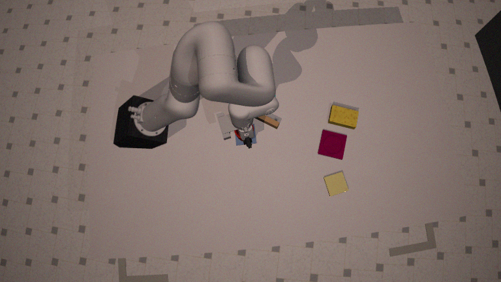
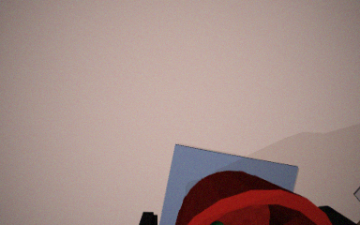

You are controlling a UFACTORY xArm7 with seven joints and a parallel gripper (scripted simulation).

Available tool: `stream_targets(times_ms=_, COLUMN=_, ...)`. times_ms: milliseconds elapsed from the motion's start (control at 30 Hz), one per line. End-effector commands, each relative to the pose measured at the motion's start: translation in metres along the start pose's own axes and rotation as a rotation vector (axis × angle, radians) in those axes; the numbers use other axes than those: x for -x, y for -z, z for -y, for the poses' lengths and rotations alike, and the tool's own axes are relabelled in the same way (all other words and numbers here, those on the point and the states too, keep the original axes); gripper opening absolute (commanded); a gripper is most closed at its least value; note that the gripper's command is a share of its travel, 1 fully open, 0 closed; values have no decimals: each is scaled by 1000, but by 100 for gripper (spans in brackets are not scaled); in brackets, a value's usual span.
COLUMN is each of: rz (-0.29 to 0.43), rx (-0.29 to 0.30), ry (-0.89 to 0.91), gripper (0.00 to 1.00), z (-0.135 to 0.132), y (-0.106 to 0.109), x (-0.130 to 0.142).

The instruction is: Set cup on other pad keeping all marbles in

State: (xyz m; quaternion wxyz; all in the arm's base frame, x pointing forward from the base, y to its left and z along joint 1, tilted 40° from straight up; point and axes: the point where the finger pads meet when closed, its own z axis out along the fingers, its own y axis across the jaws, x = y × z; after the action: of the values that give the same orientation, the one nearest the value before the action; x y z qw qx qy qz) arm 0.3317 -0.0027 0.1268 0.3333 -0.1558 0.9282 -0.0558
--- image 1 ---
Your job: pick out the yellow square pad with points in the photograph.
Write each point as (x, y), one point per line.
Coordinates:
(336, 184)

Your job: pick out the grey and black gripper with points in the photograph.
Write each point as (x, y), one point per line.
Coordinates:
(247, 136)

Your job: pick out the yellow sponge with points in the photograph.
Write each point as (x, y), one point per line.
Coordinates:
(343, 117)

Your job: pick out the dark red square coaster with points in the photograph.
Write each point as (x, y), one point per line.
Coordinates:
(332, 144)

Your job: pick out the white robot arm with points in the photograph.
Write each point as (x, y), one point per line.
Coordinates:
(215, 79)

